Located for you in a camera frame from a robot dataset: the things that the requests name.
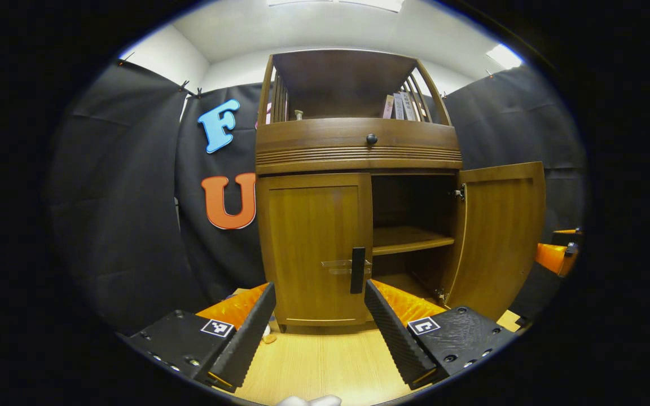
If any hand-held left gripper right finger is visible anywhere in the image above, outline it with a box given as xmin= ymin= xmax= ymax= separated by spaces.
xmin=364 ymin=279 xmax=520 ymax=391

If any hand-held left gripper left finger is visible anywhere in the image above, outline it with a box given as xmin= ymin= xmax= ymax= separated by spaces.
xmin=128 ymin=282 xmax=278 ymax=394

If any wooden shoe cabinet door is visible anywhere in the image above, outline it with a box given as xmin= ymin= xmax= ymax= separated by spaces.
xmin=256 ymin=173 xmax=374 ymax=328
xmin=441 ymin=162 xmax=547 ymax=322

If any black door handle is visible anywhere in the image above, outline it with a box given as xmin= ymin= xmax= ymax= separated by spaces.
xmin=350 ymin=247 xmax=366 ymax=294

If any wooden double-door shoe cabinet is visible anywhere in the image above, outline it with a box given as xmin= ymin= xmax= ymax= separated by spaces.
xmin=254 ymin=49 xmax=547 ymax=333

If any wooden cabinet drawer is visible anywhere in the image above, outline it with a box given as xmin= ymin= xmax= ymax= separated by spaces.
xmin=254 ymin=117 xmax=464 ymax=174

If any wooden inner shelf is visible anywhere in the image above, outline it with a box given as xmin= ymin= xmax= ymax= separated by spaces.
xmin=372 ymin=226 xmax=455 ymax=256

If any black backdrop cloth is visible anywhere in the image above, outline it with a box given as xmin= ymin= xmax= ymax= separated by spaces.
xmin=46 ymin=59 xmax=588 ymax=336

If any large ceiling light panel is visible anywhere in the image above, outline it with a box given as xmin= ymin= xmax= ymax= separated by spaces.
xmin=269 ymin=0 xmax=405 ymax=13

